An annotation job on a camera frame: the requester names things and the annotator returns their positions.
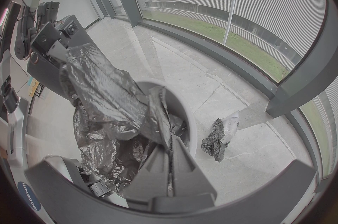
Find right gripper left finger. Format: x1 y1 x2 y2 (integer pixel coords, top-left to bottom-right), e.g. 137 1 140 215
125 138 172 211

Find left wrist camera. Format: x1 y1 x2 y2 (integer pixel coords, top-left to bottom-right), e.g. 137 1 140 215
58 20 81 39

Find white trash bin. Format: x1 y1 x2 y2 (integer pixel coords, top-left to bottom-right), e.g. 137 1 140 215
137 80 198 159

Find crumpled black plastic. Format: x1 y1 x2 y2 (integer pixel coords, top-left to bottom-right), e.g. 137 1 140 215
201 118 226 163

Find clear printed wrapper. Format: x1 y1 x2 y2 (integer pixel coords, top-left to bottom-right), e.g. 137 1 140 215
221 111 241 145

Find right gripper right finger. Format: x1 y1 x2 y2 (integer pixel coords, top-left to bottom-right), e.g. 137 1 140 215
172 136 217 208

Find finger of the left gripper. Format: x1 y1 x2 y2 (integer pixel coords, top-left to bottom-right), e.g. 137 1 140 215
48 41 67 60

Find black plastic bag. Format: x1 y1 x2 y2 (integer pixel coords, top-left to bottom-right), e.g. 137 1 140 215
59 43 191 198

